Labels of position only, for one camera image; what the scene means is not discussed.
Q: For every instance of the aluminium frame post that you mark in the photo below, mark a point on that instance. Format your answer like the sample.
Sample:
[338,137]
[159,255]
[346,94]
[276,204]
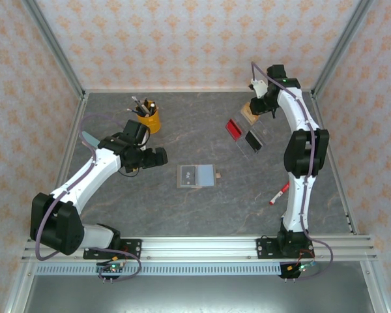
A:
[52,44]
[343,44]

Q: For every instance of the small circuit board green light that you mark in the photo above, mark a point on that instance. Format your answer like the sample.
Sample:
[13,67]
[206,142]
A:
[112,269]
[299,269]

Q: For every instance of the grey metal panel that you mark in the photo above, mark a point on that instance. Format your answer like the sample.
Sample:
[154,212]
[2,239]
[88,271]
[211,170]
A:
[195,296]

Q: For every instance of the clear acrylic card stand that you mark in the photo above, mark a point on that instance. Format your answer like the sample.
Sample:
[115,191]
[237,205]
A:
[265,132]

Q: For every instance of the light blue whiteboard eraser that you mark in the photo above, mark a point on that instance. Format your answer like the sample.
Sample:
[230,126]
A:
[90,139]

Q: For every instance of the black card white logo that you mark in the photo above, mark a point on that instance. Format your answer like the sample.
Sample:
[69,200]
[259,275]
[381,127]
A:
[188,176]

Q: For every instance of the beige flat stick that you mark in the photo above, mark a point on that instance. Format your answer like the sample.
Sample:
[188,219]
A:
[146,106]

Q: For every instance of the black pen silver tip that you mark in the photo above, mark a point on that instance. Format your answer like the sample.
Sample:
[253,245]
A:
[137,102]

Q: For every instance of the gold card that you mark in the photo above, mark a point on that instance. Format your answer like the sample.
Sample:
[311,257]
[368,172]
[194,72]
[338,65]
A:
[249,117]

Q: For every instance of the yellow pen cup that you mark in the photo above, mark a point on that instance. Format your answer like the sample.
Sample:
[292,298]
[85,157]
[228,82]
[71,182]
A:
[153,122]

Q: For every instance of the red whiteboard marker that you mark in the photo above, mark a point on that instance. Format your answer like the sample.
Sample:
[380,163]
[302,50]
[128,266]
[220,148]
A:
[279,194]

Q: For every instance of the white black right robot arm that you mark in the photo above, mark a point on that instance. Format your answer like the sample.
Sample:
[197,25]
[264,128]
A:
[293,208]

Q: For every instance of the red card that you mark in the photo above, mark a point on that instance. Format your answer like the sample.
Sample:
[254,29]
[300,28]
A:
[234,129]

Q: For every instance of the aluminium frame leg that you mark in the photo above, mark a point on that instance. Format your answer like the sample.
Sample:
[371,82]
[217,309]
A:
[376,293]
[18,293]

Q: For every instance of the aluminium mounting beam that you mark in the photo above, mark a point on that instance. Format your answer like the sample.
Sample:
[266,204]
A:
[198,247]

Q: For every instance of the beige leather card holder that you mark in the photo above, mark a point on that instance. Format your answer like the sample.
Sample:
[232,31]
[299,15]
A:
[205,174]

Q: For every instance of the aluminium table edge rail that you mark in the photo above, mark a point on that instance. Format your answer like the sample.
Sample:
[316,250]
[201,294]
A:
[198,90]
[66,153]
[343,195]

